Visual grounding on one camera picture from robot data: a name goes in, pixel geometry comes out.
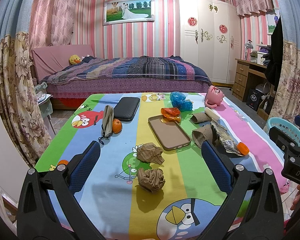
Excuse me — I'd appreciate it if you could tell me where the newspaper wrapper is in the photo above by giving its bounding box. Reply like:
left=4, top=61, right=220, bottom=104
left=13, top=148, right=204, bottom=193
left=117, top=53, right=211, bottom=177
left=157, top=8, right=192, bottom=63
left=210, top=120, right=242, bottom=156

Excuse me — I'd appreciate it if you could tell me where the cardboard tube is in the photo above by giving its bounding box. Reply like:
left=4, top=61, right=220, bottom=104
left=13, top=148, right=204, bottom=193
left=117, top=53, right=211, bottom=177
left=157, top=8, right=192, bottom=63
left=192, top=125, right=213, bottom=148
left=190, top=112, right=211, bottom=124

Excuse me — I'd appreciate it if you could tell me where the brown paper ball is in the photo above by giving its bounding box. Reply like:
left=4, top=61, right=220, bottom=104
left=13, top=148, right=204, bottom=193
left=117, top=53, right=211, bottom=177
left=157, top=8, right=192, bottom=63
left=137, top=168, right=165, bottom=192
left=137, top=142, right=165, bottom=165

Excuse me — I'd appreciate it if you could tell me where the blue plastic bag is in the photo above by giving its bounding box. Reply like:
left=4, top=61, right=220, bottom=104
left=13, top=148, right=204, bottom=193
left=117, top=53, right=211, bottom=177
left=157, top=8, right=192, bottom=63
left=170, top=92, right=193, bottom=112

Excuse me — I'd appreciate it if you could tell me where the orange plastic wrapper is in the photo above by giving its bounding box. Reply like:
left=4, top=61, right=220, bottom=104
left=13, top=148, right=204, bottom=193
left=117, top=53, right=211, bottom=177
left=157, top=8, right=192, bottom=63
left=161, top=107, right=181, bottom=123

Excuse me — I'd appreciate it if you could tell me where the blue plastic trash basket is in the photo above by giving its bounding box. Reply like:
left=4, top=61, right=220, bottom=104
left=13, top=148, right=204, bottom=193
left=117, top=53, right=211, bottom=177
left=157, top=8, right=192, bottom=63
left=266, top=117, right=300, bottom=146

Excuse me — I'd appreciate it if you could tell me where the person's right hand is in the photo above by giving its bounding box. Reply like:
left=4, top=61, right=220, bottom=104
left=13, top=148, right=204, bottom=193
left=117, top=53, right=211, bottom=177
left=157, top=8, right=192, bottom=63
left=290, top=185, right=300, bottom=211

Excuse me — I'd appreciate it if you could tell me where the floral curtain right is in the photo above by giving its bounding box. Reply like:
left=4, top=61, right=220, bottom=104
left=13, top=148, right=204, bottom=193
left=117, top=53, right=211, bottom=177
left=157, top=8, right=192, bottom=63
left=269, top=0, right=300, bottom=122

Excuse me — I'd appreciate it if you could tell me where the floral curtain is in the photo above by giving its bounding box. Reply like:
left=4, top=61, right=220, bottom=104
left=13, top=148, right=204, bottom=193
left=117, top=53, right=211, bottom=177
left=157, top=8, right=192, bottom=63
left=269, top=0, right=300, bottom=122
left=0, top=0, right=51, bottom=167

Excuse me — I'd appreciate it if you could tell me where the black box under desk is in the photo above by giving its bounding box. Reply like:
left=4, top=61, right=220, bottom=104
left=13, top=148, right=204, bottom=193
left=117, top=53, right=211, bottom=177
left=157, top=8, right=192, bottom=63
left=246, top=89, right=265, bottom=111

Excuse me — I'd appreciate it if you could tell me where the small orange at table edge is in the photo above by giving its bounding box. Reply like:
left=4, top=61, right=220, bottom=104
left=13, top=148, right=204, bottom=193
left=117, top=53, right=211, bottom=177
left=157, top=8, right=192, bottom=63
left=57, top=160, right=69, bottom=165

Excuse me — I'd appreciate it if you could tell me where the black hanging garment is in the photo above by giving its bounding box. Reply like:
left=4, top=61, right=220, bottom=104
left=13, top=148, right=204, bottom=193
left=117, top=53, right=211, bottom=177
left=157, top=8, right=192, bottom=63
left=266, top=18, right=283, bottom=91

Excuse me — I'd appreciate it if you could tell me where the wooden desk with drawers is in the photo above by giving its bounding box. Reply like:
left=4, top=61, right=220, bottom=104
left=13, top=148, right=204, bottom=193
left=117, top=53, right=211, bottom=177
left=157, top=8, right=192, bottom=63
left=232, top=59, right=267, bottom=102

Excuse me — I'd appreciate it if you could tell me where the pink pig mug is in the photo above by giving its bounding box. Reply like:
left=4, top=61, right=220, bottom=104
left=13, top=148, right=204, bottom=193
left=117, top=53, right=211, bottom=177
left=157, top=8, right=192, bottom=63
left=204, top=85, right=224, bottom=108

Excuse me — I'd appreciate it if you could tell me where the desk lamp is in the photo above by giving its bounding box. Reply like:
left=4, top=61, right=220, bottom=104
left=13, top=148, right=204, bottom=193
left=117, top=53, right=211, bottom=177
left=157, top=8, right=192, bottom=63
left=244, top=39, right=254, bottom=61

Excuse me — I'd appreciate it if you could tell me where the small bedside stool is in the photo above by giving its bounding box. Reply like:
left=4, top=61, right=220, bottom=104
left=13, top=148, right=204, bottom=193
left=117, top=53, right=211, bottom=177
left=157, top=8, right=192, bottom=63
left=34, top=82, right=56, bottom=139

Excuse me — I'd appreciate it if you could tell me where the colourful cartoon tablecloth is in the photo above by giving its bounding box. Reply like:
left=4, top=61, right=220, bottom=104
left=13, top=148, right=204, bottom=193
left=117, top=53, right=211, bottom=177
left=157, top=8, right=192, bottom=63
left=36, top=93, right=289, bottom=239

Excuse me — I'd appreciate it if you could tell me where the orange fruit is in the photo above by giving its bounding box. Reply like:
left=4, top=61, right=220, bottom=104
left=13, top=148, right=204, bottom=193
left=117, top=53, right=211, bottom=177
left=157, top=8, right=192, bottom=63
left=112, top=119, right=122, bottom=134

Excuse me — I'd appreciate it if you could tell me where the brown phone case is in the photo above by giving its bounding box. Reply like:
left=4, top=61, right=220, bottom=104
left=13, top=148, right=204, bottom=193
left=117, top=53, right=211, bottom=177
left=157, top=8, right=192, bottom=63
left=148, top=115, right=191, bottom=151

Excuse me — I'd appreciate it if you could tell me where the white wardrobe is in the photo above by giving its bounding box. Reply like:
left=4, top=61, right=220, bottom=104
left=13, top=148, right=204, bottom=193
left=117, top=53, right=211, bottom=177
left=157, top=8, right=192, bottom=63
left=179, top=0, right=241, bottom=85

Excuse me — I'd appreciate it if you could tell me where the black zip case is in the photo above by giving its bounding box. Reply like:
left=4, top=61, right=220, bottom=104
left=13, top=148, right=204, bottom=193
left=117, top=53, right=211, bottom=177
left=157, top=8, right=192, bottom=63
left=114, top=97, right=140, bottom=121

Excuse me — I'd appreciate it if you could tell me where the bed with plaid quilt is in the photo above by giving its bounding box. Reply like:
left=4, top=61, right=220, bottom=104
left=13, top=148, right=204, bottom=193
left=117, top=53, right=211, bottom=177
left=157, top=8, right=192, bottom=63
left=31, top=44, right=212, bottom=109

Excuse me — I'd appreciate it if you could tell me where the yellow duck plush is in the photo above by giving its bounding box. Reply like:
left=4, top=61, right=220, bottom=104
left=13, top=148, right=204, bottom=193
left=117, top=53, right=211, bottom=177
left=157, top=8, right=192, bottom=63
left=69, top=55, right=82, bottom=65

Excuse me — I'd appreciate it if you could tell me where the framed wedding photo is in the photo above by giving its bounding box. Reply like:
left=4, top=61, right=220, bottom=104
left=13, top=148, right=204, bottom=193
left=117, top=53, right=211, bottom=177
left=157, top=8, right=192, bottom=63
left=103, top=0, right=155, bottom=25

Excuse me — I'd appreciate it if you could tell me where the pink window curtain left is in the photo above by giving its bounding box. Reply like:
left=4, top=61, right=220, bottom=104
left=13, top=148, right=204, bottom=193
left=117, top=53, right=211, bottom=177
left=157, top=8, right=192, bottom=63
left=29, top=0, right=76, bottom=50

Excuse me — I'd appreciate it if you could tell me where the floral curtain left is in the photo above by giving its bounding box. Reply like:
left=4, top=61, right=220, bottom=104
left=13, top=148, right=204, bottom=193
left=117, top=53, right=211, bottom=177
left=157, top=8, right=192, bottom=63
left=0, top=0, right=51, bottom=167

